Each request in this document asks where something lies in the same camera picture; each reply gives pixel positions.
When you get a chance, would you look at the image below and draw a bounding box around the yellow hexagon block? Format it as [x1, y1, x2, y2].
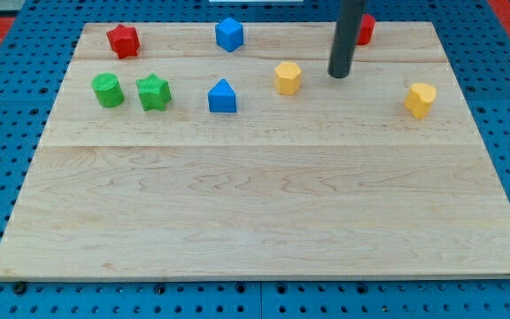
[274, 61, 302, 95]

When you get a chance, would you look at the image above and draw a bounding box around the green star block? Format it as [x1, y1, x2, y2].
[135, 73, 172, 112]

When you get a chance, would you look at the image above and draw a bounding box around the red star block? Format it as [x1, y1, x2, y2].
[106, 24, 140, 59]

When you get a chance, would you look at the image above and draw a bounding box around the blue triangle block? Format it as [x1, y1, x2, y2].
[208, 79, 237, 113]

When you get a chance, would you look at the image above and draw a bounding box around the light wooden board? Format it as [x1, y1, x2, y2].
[0, 22, 510, 282]

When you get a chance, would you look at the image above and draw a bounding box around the blue cube block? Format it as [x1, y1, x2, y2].
[215, 18, 243, 52]

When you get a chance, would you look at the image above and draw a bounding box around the green cylinder block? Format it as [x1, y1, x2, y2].
[91, 73, 125, 108]

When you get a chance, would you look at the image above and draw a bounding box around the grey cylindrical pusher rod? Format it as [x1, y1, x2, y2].
[328, 0, 367, 79]

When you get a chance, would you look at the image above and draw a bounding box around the yellow heart block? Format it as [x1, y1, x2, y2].
[404, 82, 437, 120]

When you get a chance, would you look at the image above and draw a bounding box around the red block behind rod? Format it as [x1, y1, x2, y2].
[357, 14, 376, 45]

